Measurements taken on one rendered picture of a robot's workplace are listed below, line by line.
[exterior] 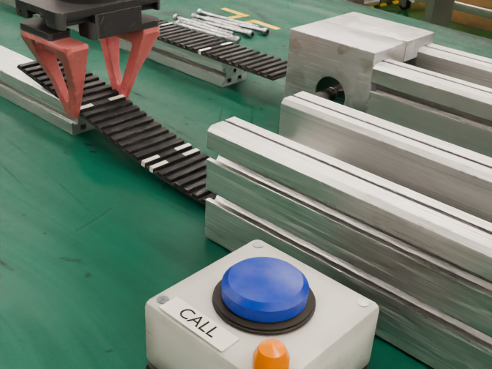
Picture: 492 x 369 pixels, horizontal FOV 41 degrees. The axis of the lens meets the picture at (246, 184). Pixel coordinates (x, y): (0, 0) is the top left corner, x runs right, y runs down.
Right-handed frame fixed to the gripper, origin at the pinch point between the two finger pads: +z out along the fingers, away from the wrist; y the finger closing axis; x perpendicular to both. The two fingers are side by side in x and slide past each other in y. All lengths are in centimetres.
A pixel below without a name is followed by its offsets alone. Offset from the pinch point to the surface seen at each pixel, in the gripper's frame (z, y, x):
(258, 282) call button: -4.4, -14.0, -31.0
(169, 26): -0.1, 20.0, 12.6
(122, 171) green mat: 3.1, -3.3, -7.5
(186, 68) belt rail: 2.7, 16.8, 6.3
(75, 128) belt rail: 2.5, -1.9, 0.9
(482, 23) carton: 82, 360, 111
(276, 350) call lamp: -4.2, -16.6, -34.2
